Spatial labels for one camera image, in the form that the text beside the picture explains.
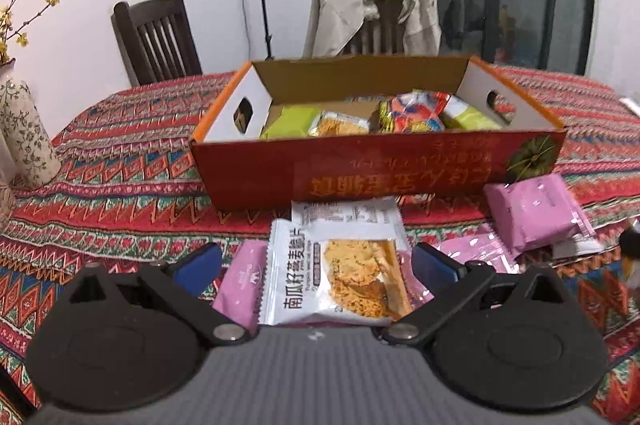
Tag beige jacket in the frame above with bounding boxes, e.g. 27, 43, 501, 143
302, 0, 442, 58

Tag floral ceramic vase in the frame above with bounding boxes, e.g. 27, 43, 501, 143
0, 78, 62, 187

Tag green snack bar packet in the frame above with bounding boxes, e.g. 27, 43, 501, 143
442, 95, 503, 131
260, 105, 321, 140

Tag dark wooden chair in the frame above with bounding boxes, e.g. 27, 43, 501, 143
111, 0, 203, 87

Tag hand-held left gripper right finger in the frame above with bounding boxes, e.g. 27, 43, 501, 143
380, 241, 563, 347

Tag silver oat crisp packet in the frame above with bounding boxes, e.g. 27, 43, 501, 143
291, 195, 408, 251
259, 219, 413, 326
550, 234, 606, 259
307, 111, 372, 137

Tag wooden chair under jacket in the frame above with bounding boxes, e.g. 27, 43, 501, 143
350, 0, 408, 56

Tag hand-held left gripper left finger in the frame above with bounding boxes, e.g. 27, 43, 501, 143
62, 242, 251, 347

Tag red orange snack bag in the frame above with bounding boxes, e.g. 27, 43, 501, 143
377, 91, 453, 133

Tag orange cardboard box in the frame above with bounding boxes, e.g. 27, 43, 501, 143
189, 55, 568, 212

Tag yellow flower branches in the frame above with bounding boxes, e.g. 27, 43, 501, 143
0, 0, 88, 67

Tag pink snack packet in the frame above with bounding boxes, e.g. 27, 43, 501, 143
435, 230, 521, 276
212, 240, 436, 323
482, 174, 598, 256

